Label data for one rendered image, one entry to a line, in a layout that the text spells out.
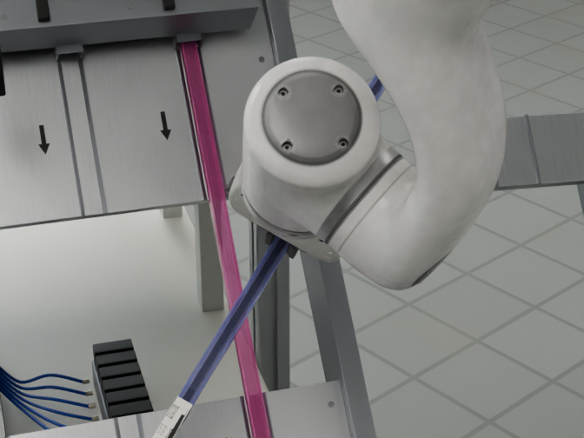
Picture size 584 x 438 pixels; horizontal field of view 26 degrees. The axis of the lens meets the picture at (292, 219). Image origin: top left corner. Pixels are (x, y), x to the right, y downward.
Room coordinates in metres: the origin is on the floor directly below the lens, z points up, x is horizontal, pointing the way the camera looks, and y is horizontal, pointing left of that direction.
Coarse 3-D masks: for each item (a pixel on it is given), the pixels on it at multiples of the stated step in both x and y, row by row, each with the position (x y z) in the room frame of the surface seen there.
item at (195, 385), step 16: (272, 256) 0.92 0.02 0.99; (256, 272) 0.90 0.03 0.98; (272, 272) 0.91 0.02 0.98; (256, 288) 0.89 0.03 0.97; (240, 304) 0.88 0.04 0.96; (224, 320) 0.87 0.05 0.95; (240, 320) 0.87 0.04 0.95; (224, 336) 0.86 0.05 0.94; (208, 352) 0.85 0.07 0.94; (224, 352) 0.85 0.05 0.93; (208, 368) 0.84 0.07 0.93; (192, 384) 0.83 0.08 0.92; (192, 400) 0.82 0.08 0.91
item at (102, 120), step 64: (64, 64) 1.08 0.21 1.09; (128, 64) 1.09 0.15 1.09; (256, 64) 1.12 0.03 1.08; (0, 128) 1.03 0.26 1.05; (64, 128) 1.04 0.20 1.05; (128, 128) 1.05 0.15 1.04; (192, 128) 1.06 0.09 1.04; (0, 192) 0.99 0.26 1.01; (64, 192) 1.00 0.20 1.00; (128, 192) 1.01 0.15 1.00; (192, 192) 1.02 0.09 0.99
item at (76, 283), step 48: (0, 240) 1.60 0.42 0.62; (48, 240) 1.60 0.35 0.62; (96, 240) 1.60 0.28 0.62; (144, 240) 1.60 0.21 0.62; (192, 240) 1.60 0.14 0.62; (0, 288) 1.47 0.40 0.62; (48, 288) 1.47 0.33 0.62; (96, 288) 1.47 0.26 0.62; (144, 288) 1.47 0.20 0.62; (192, 288) 1.47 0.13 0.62; (0, 336) 1.35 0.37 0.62; (48, 336) 1.35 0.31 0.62; (96, 336) 1.35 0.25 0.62; (144, 336) 1.35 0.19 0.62; (192, 336) 1.35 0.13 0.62; (48, 384) 1.24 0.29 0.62; (240, 384) 1.24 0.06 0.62
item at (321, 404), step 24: (312, 384) 0.91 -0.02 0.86; (336, 384) 0.92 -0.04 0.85; (192, 408) 0.88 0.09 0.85; (216, 408) 0.88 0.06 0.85; (240, 408) 0.89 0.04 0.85; (288, 408) 0.89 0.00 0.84; (312, 408) 0.90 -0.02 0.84; (336, 408) 0.90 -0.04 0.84; (48, 432) 0.85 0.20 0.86; (72, 432) 0.85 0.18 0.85; (96, 432) 0.85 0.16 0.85; (120, 432) 0.86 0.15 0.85; (144, 432) 0.86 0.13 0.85; (192, 432) 0.87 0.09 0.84; (216, 432) 0.87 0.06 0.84; (240, 432) 0.87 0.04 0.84; (288, 432) 0.88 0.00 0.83; (312, 432) 0.88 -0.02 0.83; (336, 432) 0.89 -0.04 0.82
